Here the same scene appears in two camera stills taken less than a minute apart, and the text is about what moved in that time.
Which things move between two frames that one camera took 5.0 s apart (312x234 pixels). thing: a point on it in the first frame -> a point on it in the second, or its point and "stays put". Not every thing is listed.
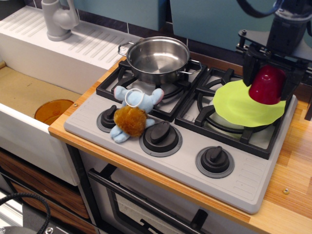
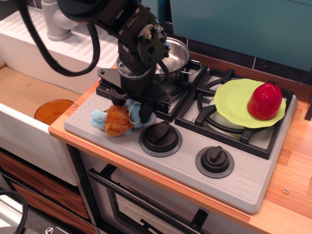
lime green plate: x=232 y=102 stays put
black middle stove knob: x=161 y=139 stays put
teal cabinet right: x=217 y=23 stays put
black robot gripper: x=256 y=44 -> x=135 y=82
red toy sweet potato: x=268 y=85 -> x=265 y=102
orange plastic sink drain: x=48 y=111 stays put
